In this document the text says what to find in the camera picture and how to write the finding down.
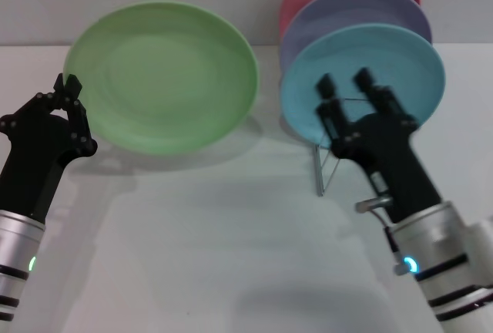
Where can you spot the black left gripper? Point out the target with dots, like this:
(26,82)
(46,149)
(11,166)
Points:
(34,163)

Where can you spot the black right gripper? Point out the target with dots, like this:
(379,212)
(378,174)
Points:
(393,163)

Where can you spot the green plate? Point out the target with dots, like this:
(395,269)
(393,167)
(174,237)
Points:
(161,78)

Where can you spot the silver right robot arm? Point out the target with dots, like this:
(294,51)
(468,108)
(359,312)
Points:
(443,248)

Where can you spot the blue plate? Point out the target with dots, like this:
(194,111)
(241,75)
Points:
(404,59)

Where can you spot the purple plate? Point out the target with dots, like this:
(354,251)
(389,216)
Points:
(346,9)

